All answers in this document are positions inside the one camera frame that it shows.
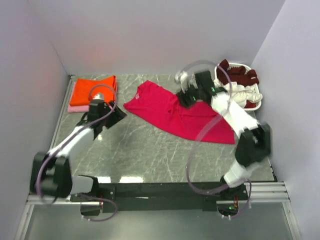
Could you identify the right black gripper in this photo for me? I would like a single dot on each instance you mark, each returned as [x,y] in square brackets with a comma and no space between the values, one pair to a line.
[183,97]

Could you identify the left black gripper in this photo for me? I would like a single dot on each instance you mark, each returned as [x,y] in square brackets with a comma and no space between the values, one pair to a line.
[117,115]

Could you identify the crimson pink t shirt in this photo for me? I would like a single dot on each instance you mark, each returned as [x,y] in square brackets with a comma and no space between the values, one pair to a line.
[162,109]

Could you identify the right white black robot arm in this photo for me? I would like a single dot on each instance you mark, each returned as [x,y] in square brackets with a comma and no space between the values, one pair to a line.
[254,139]

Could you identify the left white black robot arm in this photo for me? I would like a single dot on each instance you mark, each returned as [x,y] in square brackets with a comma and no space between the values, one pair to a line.
[51,173]

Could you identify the folded light pink t shirt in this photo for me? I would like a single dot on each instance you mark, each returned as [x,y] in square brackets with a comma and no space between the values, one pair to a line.
[78,108]

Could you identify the folded orange t shirt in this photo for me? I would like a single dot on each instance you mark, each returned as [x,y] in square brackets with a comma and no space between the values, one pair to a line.
[81,95]

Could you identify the white plastic laundry basket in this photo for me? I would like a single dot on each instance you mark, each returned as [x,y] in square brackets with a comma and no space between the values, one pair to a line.
[222,78]

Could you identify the white crumpled garment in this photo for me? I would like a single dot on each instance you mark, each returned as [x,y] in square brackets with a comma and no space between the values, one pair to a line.
[241,94]

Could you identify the dark maroon garment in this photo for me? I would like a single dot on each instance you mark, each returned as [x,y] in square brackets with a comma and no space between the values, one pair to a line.
[240,74]

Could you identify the red garment in basket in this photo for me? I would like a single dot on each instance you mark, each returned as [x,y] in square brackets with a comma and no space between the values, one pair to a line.
[250,105]

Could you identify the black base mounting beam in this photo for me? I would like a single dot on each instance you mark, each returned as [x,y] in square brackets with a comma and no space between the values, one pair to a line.
[124,197]

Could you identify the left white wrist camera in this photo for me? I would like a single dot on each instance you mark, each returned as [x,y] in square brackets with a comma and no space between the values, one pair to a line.
[98,96]

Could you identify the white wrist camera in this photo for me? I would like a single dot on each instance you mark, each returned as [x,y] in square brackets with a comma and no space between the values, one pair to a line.
[98,96]
[185,80]

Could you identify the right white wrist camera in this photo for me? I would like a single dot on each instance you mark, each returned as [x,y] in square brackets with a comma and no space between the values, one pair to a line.
[185,80]

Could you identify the aluminium frame rail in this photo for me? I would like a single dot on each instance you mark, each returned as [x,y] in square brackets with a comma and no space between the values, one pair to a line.
[229,127]

